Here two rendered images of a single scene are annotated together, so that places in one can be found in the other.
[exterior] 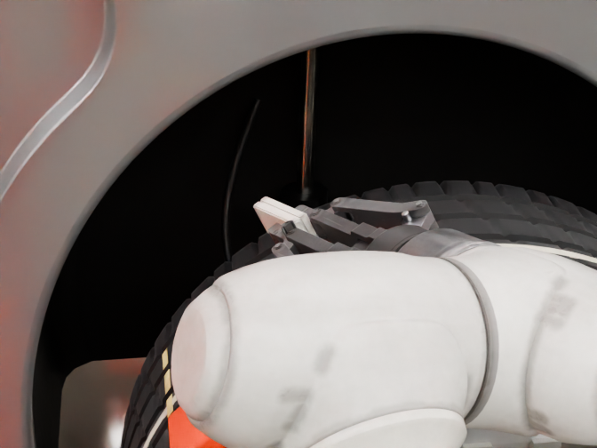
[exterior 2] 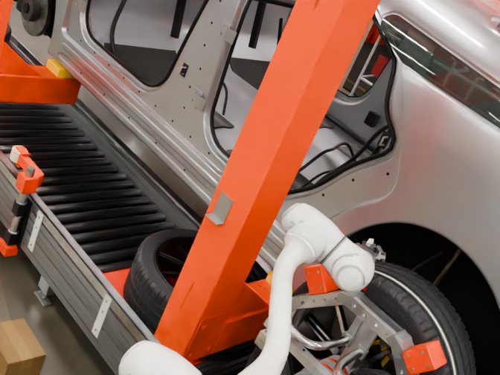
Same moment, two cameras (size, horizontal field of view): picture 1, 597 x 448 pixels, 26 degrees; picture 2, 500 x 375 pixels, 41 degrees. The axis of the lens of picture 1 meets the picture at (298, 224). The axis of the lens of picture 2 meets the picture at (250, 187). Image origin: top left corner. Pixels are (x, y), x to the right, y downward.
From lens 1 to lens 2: 128 cm
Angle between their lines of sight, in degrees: 39
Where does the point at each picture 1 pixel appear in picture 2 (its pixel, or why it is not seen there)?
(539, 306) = (347, 253)
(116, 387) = not seen: hidden behind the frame
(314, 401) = (294, 226)
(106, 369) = not seen: hidden behind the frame
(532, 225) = (434, 304)
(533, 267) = (356, 250)
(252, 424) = (285, 222)
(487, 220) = (425, 294)
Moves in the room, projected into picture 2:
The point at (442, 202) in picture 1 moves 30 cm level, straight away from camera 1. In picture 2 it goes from (422, 284) to (479, 283)
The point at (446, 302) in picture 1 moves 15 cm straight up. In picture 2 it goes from (331, 236) to (356, 190)
